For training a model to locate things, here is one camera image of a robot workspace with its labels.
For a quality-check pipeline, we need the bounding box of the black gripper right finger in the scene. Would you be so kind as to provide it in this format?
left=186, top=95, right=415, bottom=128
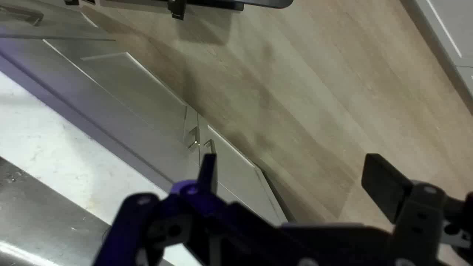
left=360, top=153, right=473, bottom=266

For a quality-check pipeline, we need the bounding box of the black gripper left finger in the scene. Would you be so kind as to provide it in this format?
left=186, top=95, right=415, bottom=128
left=93, top=153, right=278, bottom=266

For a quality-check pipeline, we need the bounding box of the white under-sink cabinet door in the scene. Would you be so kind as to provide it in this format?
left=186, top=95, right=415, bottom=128
left=41, top=38, right=201, bottom=179
left=196, top=125, right=289, bottom=228

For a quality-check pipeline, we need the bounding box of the white base cabinet run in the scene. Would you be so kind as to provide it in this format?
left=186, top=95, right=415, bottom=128
left=400, top=0, right=473, bottom=116

